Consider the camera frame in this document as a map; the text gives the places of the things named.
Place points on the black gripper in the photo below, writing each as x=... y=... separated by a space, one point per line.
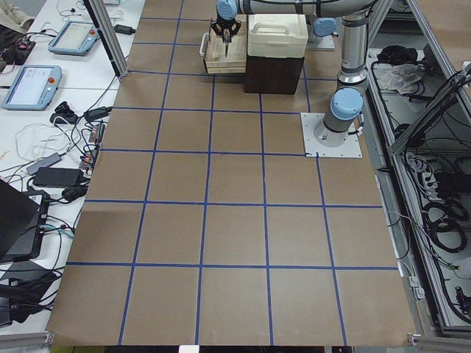
x=225 y=26

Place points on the upper teach pendant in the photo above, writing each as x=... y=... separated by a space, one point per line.
x=75 y=38

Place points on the black laptop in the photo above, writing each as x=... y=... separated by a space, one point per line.
x=22 y=216

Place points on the white plastic toolbox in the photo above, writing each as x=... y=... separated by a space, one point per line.
x=277 y=36

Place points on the lower teach pendant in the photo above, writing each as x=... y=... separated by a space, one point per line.
x=33 y=88

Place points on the crumpled white cloth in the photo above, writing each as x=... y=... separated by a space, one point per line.
x=403 y=78

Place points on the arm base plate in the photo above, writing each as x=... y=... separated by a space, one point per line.
x=321 y=142

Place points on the teach pendant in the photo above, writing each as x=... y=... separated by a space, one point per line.
x=75 y=38
x=33 y=88

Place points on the black power adapter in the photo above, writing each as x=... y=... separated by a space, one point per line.
x=57 y=177

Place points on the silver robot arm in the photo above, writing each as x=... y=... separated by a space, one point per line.
x=346 y=63

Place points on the aluminium frame post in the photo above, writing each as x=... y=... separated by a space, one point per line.
x=101 y=20

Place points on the dark wooden drawer cabinet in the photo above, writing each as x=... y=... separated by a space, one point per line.
x=272 y=75

